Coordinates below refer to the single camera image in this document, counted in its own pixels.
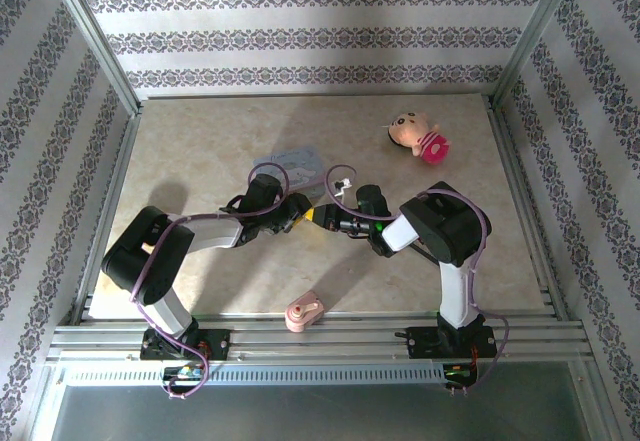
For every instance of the blue patterned pouch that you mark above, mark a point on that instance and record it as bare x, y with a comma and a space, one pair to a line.
300, 166

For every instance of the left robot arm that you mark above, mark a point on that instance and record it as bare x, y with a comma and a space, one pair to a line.
145, 256

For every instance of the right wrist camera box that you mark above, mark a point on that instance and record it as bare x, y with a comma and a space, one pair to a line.
341, 188

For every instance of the aluminium frame post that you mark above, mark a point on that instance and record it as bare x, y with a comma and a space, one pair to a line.
95, 36
537, 31

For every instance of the aluminium front frame rail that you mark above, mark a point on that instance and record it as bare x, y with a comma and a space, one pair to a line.
320, 341

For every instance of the pink plush doll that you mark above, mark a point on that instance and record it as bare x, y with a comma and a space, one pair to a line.
425, 141

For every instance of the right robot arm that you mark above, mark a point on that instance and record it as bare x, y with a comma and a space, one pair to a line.
445, 226

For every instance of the aluminium side rail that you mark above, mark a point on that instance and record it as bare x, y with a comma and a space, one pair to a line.
117, 181
522, 196

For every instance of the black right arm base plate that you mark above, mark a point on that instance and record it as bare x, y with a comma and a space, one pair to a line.
425, 343

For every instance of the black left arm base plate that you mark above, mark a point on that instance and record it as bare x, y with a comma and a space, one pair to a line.
215, 343

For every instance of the grey metal panel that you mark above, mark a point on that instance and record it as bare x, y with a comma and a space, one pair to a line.
320, 413

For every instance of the pink toy camera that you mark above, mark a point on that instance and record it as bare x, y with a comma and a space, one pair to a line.
302, 311

